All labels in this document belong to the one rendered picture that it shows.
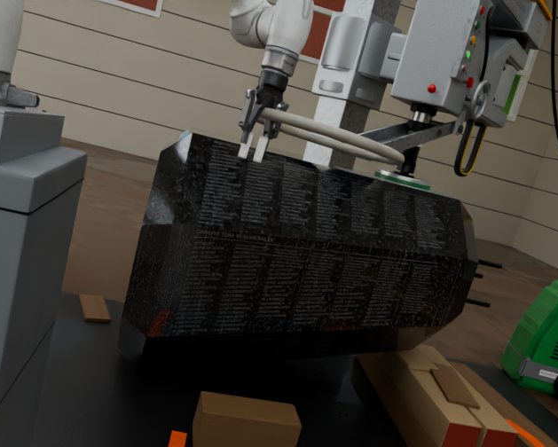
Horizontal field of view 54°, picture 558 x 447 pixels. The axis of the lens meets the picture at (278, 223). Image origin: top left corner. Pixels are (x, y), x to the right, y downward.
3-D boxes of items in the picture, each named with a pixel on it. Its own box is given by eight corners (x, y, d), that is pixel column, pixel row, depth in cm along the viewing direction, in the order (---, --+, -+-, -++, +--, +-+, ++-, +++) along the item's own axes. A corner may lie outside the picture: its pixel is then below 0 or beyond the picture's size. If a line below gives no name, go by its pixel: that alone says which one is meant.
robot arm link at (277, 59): (305, 58, 142) (298, 81, 143) (284, 57, 149) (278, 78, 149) (279, 46, 136) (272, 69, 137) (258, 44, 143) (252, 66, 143)
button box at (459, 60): (455, 81, 199) (481, 1, 193) (462, 82, 197) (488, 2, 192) (448, 76, 192) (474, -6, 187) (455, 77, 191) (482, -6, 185)
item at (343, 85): (304, 92, 291) (326, 14, 284) (364, 109, 300) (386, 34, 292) (322, 93, 258) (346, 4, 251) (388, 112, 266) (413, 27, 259)
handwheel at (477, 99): (458, 118, 220) (469, 81, 218) (482, 123, 215) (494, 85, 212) (445, 112, 208) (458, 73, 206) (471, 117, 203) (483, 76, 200)
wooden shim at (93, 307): (78, 296, 239) (79, 294, 239) (102, 298, 244) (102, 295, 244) (84, 321, 218) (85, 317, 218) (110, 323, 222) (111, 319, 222)
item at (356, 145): (298, 139, 193) (301, 131, 193) (426, 176, 166) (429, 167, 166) (207, 102, 153) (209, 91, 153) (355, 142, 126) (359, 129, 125)
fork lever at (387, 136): (420, 124, 234) (422, 113, 232) (463, 134, 224) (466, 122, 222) (330, 150, 184) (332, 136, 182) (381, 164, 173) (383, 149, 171)
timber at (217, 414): (192, 449, 156) (202, 411, 154) (192, 425, 168) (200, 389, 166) (292, 461, 163) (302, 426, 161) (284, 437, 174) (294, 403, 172)
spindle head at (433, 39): (420, 118, 236) (453, 12, 228) (470, 129, 224) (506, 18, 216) (386, 103, 207) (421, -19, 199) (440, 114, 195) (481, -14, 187)
